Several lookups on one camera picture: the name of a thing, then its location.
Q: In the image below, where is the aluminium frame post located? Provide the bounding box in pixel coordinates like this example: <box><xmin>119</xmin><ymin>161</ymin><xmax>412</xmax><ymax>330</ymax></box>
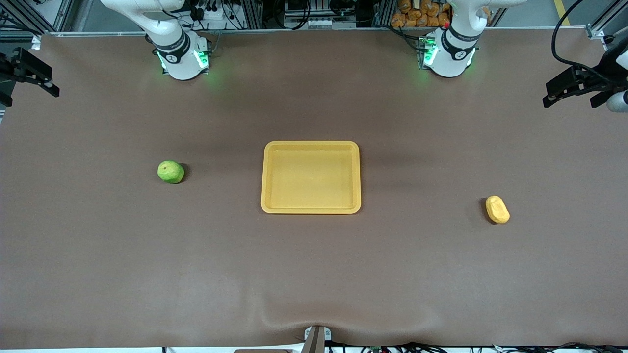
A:
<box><xmin>373</xmin><ymin>0</ymin><xmax>395</xmax><ymax>27</ymax></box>
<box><xmin>235</xmin><ymin>0</ymin><xmax>263</xmax><ymax>30</ymax></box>

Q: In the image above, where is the yellow plastic tray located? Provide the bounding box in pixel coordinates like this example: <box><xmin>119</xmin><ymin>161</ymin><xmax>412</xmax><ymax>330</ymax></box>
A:
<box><xmin>260</xmin><ymin>141</ymin><xmax>362</xmax><ymax>215</ymax></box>

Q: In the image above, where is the metal clamp bracket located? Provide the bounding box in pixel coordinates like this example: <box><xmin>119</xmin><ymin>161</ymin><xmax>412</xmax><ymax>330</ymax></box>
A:
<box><xmin>304</xmin><ymin>326</ymin><xmax>332</xmax><ymax>353</ymax></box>

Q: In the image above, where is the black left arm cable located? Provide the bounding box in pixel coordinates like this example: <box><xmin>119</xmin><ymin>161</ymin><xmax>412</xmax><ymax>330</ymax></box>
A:
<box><xmin>551</xmin><ymin>0</ymin><xmax>609</xmax><ymax>79</ymax></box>

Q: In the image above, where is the green apple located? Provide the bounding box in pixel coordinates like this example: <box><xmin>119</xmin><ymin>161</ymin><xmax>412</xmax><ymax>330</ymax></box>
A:
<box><xmin>157</xmin><ymin>160</ymin><xmax>185</xmax><ymax>185</ymax></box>

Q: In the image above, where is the aluminium profile with corner bracket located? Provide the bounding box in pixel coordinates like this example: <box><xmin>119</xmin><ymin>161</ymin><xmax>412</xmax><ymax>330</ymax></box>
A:
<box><xmin>586</xmin><ymin>0</ymin><xmax>628</xmax><ymax>40</ymax></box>

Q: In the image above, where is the brown table mat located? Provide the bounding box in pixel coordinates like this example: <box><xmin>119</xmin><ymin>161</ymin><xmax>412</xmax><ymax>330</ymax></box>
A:
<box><xmin>0</xmin><ymin>30</ymin><xmax>628</xmax><ymax>350</ymax></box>

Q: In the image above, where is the yellow potato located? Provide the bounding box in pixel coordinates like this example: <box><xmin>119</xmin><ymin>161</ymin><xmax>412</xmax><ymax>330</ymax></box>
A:
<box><xmin>485</xmin><ymin>195</ymin><xmax>511</xmax><ymax>225</ymax></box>

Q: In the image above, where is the diagonal aluminium profile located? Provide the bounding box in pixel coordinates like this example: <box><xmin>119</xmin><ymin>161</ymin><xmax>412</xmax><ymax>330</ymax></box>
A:
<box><xmin>0</xmin><ymin>0</ymin><xmax>74</xmax><ymax>32</ymax></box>

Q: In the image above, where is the white power strip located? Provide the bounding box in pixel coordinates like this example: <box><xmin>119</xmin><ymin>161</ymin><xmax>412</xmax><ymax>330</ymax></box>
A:
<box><xmin>194</xmin><ymin>4</ymin><xmax>237</xmax><ymax>31</ymax></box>

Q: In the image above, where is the orange packets pile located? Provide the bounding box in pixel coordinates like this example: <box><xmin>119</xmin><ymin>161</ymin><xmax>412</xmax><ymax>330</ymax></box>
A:
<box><xmin>391</xmin><ymin>0</ymin><xmax>453</xmax><ymax>28</ymax></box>

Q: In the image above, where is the silver table edge rail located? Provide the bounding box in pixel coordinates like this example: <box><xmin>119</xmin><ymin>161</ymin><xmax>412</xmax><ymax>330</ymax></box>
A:
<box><xmin>42</xmin><ymin>27</ymin><xmax>589</xmax><ymax>37</ymax></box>

